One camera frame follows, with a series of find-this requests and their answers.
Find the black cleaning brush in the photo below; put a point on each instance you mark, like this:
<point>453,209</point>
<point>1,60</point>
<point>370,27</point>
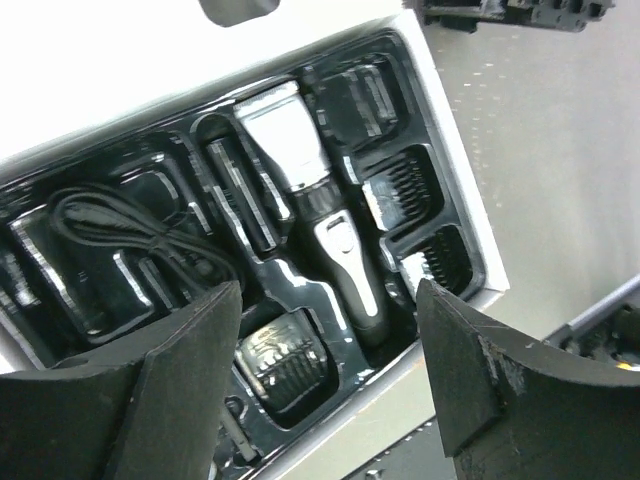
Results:
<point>230,421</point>

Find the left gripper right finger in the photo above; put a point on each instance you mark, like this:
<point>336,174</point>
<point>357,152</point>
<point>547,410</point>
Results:
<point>509,406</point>

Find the white cardboard box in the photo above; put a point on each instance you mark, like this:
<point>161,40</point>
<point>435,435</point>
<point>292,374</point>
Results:
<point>76,72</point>

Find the black clipper comb guard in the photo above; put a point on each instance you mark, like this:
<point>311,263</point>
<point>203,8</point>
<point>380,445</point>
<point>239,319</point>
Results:
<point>443,258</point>
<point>403,190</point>
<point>284,361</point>

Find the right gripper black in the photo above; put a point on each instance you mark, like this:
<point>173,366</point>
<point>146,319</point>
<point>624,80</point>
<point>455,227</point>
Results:
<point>560,15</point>

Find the black plastic tray insert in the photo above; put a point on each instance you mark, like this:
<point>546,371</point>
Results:
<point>121,232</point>

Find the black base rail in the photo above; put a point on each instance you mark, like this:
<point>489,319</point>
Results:
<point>607,332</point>

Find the silver hair clipper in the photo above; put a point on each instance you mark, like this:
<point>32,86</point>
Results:
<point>279,123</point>

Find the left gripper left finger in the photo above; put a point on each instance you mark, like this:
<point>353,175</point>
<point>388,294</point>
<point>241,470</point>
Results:
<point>144,406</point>

